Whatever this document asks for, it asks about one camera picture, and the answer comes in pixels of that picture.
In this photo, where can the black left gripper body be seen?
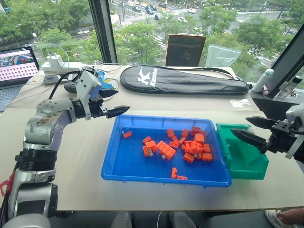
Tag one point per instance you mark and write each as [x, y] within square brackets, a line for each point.
[97, 109]

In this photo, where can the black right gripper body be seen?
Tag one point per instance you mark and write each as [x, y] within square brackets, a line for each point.
[281, 137]

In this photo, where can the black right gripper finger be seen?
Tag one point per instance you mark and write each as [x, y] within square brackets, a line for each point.
[250, 139]
[261, 121]

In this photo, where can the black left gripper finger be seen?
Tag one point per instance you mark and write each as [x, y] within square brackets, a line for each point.
[117, 111]
[108, 92]

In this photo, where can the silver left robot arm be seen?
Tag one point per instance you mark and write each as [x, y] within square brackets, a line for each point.
[45, 123]

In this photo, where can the green plastic bin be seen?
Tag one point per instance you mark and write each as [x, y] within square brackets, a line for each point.
[244, 161]

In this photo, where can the blue plastic tool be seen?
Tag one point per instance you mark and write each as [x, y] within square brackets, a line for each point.
[102, 79]

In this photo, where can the small orange building block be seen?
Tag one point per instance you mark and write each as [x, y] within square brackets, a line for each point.
[175, 139]
[127, 134]
[182, 141]
[174, 173]
[147, 139]
[207, 157]
[146, 151]
[188, 157]
[182, 177]
[170, 133]
[174, 145]
[192, 147]
[185, 133]
[206, 148]
[151, 145]

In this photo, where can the clear tape patch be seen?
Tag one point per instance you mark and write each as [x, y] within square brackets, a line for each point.
[240, 103]

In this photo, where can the black game controller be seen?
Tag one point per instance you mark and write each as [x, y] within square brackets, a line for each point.
[70, 87]

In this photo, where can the white roll-on bottle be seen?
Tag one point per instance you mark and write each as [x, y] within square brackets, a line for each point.
[261, 80]

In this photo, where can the rounded orange building block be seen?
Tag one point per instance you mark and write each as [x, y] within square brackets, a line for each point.
[199, 138]

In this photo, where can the grey power bank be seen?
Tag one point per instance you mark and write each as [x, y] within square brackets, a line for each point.
[53, 80]

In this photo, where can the white power strip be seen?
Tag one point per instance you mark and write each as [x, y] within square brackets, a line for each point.
[61, 66]

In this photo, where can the blue plastic tray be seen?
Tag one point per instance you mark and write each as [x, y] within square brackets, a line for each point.
[133, 166]

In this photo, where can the large orange building block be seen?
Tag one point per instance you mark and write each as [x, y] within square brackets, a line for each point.
[165, 150]

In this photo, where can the dark window pillar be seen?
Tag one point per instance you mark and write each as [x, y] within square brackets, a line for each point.
[103, 31]

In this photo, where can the white charger plug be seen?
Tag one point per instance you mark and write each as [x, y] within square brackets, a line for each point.
[54, 59]

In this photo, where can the black racket bag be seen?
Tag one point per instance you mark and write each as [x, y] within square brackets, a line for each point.
[185, 82]

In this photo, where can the clear plastic bag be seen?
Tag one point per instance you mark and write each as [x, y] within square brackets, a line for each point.
[222, 55]

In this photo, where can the person's bare leg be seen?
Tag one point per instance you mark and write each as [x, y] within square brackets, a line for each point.
[292, 216]

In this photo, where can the white shoe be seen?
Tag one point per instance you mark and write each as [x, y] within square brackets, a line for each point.
[273, 217]

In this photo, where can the brown framed board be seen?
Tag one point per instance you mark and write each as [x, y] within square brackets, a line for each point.
[185, 51]

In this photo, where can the open laptop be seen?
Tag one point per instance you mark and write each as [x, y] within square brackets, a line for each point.
[16, 69]

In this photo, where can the red plastic clip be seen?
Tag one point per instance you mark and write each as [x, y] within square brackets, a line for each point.
[5, 185]

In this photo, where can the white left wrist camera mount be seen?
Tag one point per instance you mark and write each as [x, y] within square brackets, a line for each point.
[86, 83]

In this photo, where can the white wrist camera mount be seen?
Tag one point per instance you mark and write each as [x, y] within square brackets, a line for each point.
[295, 112]
[86, 83]

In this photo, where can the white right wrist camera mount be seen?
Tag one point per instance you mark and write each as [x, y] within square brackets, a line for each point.
[295, 112]

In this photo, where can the dark slanted window frame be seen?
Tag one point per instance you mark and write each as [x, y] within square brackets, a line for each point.
[288, 61]

